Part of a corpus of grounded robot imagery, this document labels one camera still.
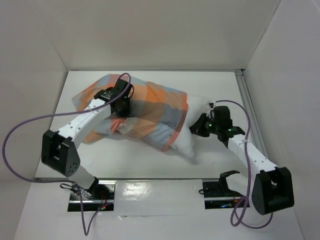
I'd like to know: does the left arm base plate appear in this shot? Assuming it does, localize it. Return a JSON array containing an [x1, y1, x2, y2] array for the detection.
[[60, 180, 116, 212]]

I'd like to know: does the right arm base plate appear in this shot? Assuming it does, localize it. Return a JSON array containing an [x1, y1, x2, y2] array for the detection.
[[198, 170, 244, 210]]

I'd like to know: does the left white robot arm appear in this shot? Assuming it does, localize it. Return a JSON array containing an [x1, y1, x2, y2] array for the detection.
[[41, 76, 133, 200]]

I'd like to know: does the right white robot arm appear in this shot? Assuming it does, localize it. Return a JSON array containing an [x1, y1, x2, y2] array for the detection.
[[190, 106, 295, 215]]

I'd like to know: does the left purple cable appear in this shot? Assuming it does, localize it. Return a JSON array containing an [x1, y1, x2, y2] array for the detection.
[[1, 72, 133, 236]]

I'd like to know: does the checkered orange grey pillowcase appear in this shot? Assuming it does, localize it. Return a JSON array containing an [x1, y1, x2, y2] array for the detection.
[[83, 77, 188, 151]]

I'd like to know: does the white pillow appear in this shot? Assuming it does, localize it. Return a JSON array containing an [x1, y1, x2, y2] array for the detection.
[[117, 93, 213, 159]]

